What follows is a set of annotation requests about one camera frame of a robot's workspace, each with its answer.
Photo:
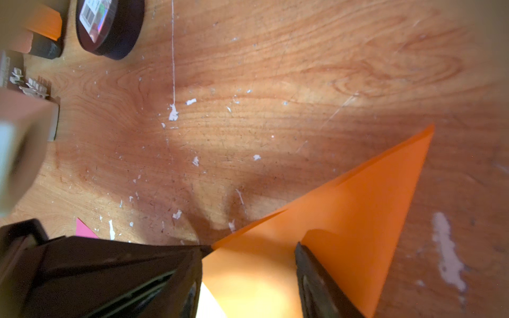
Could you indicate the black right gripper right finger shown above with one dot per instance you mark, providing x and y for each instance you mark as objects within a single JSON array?
[{"x": 320, "y": 296}]

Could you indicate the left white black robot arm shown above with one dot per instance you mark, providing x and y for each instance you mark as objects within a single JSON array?
[{"x": 25, "y": 130}]

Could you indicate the black round tape disc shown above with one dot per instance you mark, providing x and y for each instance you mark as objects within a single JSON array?
[{"x": 109, "y": 28}]

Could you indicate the pink square paper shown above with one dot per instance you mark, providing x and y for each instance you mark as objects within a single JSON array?
[{"x": 82, "y": 230}]

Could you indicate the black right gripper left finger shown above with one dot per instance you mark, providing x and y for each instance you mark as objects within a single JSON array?
[{"x": 90, "y": 277}]

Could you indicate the orange square paper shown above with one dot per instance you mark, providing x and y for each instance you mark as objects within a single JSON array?
[{"x": 351, "y": 224}]

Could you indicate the orange plastic tool case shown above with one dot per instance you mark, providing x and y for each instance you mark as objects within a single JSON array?
[{"x": 33, "y": 27}]

